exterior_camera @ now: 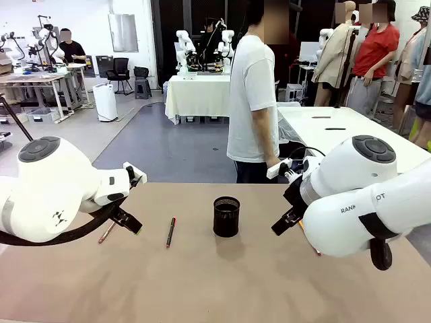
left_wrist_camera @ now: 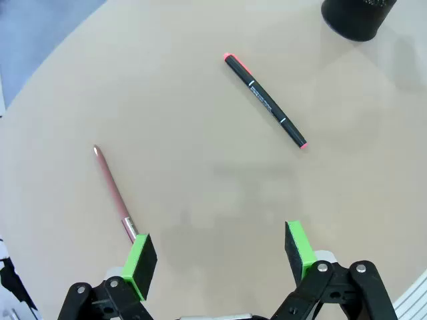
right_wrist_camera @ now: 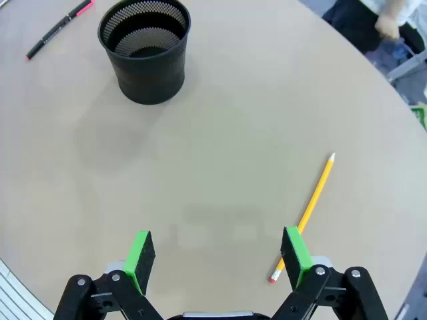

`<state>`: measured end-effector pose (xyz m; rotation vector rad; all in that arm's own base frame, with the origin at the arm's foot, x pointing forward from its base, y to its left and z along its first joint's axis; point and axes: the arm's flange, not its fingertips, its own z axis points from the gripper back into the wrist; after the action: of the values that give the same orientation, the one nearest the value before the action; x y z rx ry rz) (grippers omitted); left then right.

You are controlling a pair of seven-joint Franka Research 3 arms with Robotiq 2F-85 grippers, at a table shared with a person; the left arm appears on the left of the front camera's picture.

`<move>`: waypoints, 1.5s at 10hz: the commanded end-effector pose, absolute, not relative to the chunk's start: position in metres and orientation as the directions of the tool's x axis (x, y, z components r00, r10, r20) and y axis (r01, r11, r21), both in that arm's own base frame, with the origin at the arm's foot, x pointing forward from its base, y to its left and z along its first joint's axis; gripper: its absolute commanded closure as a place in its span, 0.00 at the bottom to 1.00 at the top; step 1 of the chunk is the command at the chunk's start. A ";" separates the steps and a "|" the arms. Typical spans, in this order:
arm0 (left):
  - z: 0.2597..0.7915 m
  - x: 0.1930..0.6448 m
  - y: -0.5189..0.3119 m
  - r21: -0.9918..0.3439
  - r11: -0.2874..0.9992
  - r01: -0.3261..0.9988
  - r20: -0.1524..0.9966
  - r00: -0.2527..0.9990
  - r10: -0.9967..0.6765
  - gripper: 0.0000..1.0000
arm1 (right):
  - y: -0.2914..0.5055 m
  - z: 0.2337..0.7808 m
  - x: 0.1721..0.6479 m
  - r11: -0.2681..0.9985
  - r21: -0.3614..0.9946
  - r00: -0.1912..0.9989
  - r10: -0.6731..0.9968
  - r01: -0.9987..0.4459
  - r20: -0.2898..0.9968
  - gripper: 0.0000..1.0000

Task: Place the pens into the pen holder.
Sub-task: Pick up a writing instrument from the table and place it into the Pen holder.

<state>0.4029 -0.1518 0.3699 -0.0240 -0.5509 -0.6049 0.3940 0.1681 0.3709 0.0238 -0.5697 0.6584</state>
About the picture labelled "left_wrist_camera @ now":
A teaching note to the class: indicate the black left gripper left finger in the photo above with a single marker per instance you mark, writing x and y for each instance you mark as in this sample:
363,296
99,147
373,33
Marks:
140,263

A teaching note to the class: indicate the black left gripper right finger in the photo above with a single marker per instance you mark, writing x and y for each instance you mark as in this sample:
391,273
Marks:
300,253

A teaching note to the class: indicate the black marker with pink caps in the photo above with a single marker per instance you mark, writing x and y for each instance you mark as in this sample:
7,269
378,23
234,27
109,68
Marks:
263,98

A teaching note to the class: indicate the black mesh pen holder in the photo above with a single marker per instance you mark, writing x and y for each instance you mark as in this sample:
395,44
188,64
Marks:
357,20

